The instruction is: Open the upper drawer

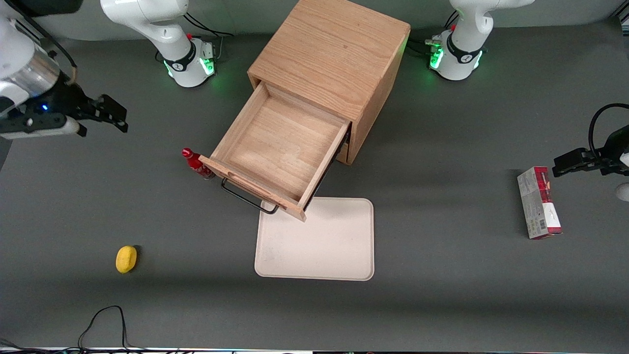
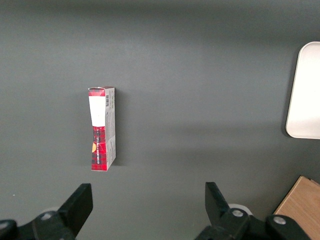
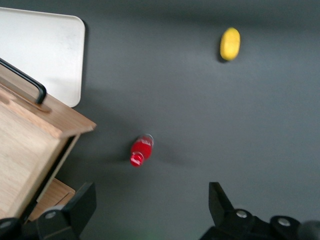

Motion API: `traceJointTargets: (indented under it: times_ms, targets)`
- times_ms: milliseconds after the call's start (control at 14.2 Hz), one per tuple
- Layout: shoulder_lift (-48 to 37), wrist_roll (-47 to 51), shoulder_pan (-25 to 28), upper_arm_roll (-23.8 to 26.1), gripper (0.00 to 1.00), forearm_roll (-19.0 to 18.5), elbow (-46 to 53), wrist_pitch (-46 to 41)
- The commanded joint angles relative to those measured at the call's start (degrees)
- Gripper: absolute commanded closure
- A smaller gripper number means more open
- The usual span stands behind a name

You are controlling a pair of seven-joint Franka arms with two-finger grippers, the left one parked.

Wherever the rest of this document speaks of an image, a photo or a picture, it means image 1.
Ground black left arm base cables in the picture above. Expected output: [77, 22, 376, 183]
[407, 11, 460, 56]

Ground black arm base cables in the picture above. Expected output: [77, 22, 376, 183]
[184, 12, 235, 39]
[407, 11, 460, 56]

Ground black looped table cable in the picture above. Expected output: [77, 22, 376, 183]
[78, 305, 131, 351]

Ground yellow lemon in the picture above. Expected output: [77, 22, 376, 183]
[115, 245, 139, 274]

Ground oak wooden drawer cabinet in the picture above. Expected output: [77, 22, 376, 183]
[247, 0, 411, 166]

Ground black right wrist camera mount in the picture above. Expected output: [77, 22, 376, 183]
[29, 79, 101, 123]

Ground black metal drawer handle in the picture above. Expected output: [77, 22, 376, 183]
[220, 177, 280, 215]

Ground red cola bottle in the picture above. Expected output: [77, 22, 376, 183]
[181, 147, 216, 180]

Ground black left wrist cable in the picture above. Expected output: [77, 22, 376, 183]
[588, 103, 629, 160]

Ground black right arm base cables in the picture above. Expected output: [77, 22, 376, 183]
[184, 12, 235, 39]

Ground red and grey carton box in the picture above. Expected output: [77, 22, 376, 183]
[516, 166, 563, 240]

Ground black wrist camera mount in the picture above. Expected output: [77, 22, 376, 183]
[600, 124, 629, 176]
[29, 79, 101, 123]

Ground beige rectangular tray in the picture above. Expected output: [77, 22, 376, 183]
[254, 197, 375, 282]

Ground aluminium frame rail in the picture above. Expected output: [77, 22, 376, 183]
[10, 14, 56, 47]

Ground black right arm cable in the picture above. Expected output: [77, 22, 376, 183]
[29, 20, 79, 85]

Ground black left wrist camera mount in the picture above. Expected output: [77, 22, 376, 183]
[600, 124, 629, 176]

